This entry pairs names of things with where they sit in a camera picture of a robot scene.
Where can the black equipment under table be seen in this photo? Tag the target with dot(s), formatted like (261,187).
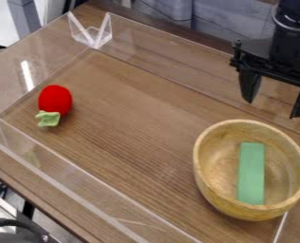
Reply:
(19,230)

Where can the brown wooden bowl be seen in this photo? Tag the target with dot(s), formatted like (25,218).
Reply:
(214,161)

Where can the red plush strawberry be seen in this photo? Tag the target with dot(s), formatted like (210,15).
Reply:
(54,105)

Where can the green rectangular block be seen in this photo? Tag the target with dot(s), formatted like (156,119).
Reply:
(250,173)

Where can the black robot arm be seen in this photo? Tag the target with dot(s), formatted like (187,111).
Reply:
(285,16)

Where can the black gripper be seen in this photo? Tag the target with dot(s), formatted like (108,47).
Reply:
(267,57)

